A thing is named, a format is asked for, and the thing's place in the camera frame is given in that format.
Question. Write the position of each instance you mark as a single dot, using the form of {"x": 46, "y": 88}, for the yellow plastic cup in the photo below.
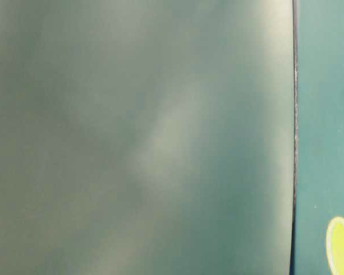
{"x": 335, "y": 245}

